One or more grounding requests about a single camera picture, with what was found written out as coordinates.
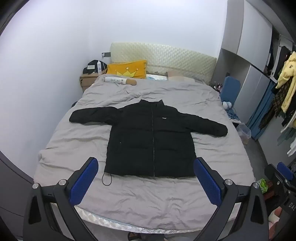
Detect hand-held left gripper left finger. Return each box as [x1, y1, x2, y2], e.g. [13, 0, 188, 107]
[23, 157, 99, 241]

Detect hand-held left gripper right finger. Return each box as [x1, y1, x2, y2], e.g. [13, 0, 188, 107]
[193, 157, 270, 241]

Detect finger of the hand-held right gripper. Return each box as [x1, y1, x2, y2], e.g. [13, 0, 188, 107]
[277, 162, 295, 179]

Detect black puffer jacket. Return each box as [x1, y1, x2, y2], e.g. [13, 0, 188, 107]
[69, 99, 228, 186]

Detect green snack packet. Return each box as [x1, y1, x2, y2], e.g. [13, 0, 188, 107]
[257, 178, 269, 193]

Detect white hanging garments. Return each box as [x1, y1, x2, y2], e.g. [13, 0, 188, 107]
[279, 126, 296, 158]

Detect pink white slipper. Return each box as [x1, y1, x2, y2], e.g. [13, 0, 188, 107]
[268, 207, 289, 232]

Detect clear plastic bin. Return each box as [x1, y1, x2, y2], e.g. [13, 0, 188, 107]
[236, 123, 252, 146]

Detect silver quilted mattress cover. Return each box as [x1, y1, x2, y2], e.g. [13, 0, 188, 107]
[74, 205, 222, 235]

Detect bed with grey duvet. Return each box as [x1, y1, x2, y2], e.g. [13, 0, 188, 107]
[33, 75, 256, 230]

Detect blue curtain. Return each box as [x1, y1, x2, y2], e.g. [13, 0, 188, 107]
[246, 81, 277, 141]

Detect yellow hanging garment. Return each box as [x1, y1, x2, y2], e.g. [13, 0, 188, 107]
[275, 51, 296, 113]

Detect blue padded chair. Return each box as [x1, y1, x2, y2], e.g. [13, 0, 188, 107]
[220, 76, 241, 105]

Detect cardboard box nightstand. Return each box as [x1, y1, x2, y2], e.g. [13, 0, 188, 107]
[80, 74, 104, 93]

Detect white printed bolster pillow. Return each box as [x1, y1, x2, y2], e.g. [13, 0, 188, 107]
[104, 76, 137, 86]

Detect beige pillow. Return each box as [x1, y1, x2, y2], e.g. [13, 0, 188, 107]
[168, 71, 197, 82]

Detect black bag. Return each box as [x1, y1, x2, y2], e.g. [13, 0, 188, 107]
[83, 60, 109, 76]

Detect yellow crown pillow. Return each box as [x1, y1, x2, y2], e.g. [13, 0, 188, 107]
[106, 60, 148, 80]

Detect cream padded headboard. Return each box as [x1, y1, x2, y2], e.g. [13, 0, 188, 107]
[109, 42, 217, 85]

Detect grey wardrobe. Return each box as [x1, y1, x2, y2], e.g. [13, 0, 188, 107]
[209, 0, 281, 121]

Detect blue cable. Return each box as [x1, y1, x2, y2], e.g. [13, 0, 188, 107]
[225, 108, 241, 121]

